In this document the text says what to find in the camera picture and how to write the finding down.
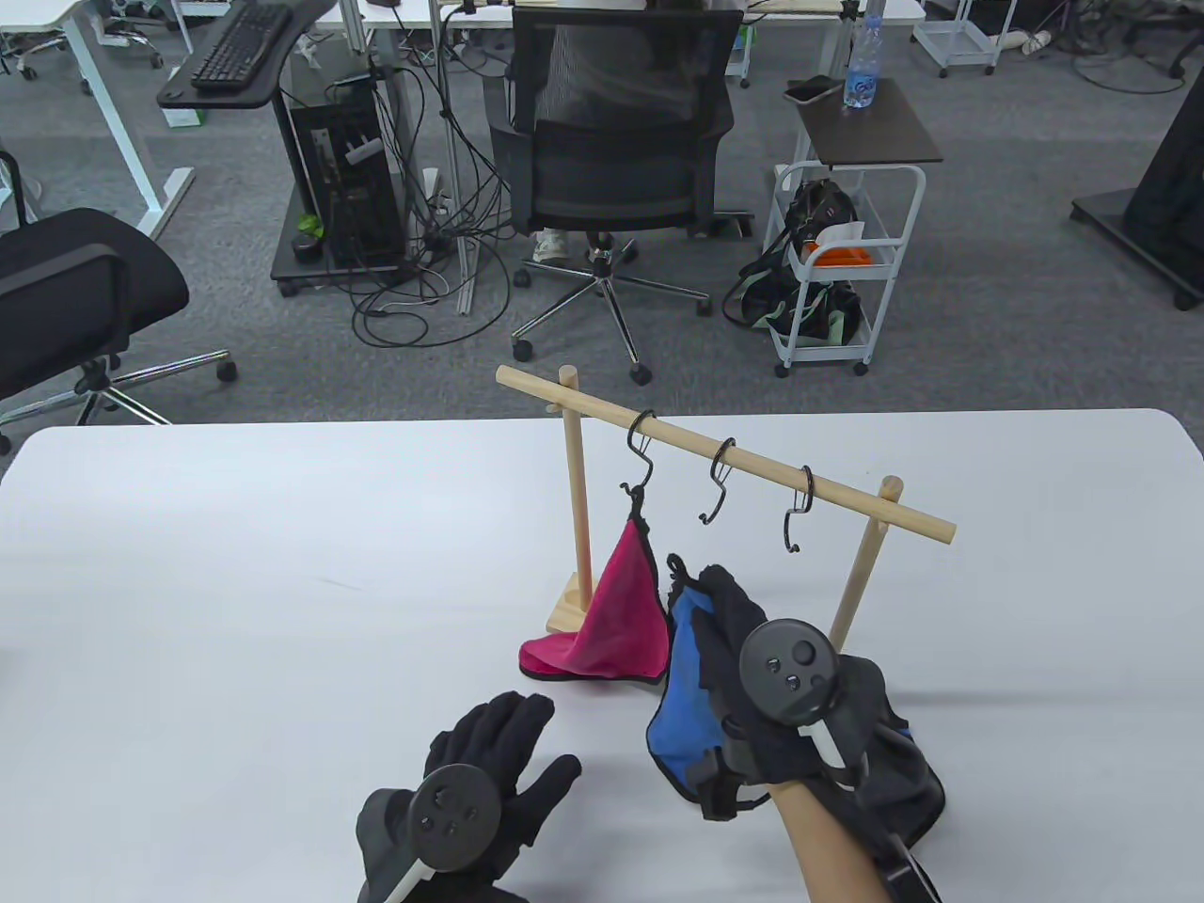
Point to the person's left hand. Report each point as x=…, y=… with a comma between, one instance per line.
x=494, y=743

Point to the person's right hand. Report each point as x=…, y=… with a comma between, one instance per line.
x=762, y=762

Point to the black round hand controller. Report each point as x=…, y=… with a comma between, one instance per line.
x=788, y=670
x=456, y=816

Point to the grey hand towel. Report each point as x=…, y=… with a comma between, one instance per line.
x=917, y=790

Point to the pink hand towel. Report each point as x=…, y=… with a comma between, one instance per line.
x=621, y=621

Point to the black metal s-hook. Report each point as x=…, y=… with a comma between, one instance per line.
x=720, y=461
x=806, y=489
x=638, y=433

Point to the person's right forearm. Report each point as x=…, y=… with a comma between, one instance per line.
x=828, y=847

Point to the wooden towel rack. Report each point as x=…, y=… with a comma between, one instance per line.
x=583, y=404

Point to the black green bag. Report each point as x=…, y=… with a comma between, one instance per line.
x=809, y=315

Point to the white rolling cart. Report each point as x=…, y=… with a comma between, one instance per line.
x=842, y=273

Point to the orange item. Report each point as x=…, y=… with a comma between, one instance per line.
x=842, y=256

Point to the small green plant pot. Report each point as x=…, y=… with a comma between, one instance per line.
x=308, y=245

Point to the black computer tower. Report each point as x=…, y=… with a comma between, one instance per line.
x=362, y=207
x=282, y=254

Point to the black handbag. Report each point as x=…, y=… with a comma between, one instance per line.
x=818, y=207

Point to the black mesh office chair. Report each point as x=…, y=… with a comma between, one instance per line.
x=611, y=179

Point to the black padded office chair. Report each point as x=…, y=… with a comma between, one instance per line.
x=56, y=282

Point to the dark brown side table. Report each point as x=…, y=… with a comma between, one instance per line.
x=870, y=132

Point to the black smartphone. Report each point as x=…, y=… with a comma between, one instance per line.
x=814, y=91

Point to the clear water bottle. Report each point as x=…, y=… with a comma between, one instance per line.
x=861, y=85

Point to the black stand base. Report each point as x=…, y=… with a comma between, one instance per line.
x=1166, y=188

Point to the black curved desk top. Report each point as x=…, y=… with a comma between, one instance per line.
x=179, y=94

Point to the white desk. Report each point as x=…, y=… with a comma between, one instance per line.
x=105, y=89
x=414, y=14

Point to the black keyboard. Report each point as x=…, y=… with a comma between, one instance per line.
x=240, y=47

